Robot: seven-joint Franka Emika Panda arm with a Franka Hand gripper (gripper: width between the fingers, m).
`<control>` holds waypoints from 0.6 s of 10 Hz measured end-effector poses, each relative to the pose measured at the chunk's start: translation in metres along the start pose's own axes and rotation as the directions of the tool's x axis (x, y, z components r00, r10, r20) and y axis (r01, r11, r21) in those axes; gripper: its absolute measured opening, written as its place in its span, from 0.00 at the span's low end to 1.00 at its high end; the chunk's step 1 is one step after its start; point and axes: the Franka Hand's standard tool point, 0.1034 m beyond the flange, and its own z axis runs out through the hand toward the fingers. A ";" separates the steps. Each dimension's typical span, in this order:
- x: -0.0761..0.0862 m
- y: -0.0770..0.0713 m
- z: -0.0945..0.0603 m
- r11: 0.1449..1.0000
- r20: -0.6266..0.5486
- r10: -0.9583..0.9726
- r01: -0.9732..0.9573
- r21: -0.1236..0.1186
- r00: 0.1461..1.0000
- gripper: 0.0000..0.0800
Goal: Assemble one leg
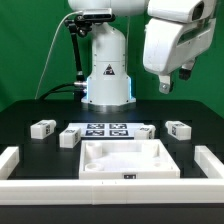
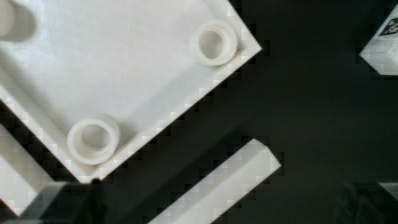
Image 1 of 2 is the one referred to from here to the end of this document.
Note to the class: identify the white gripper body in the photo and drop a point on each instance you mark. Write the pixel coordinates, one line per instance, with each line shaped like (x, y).
(168, 45)

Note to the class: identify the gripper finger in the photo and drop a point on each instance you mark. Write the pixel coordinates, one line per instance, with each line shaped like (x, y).
(165, 84)
(186, 70)

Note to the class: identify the white square tabletop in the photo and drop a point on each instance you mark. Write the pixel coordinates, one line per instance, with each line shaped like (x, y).
(126, 159)

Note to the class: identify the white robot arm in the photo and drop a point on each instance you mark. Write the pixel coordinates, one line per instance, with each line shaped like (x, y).
(108, 86)

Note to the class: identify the white U-shaped fence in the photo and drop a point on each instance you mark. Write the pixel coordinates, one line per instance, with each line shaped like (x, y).
(95, 192)

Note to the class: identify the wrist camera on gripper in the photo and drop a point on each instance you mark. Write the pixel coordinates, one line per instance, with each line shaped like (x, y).
(181, 11)

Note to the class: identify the white marker base plate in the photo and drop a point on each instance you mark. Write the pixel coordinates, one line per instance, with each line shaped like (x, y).
(107, 130)

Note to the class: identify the grey camera on mount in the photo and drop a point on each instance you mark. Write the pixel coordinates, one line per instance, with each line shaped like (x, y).
(97, 14)

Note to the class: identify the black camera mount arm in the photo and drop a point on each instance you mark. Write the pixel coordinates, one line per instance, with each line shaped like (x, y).
(77, 50)

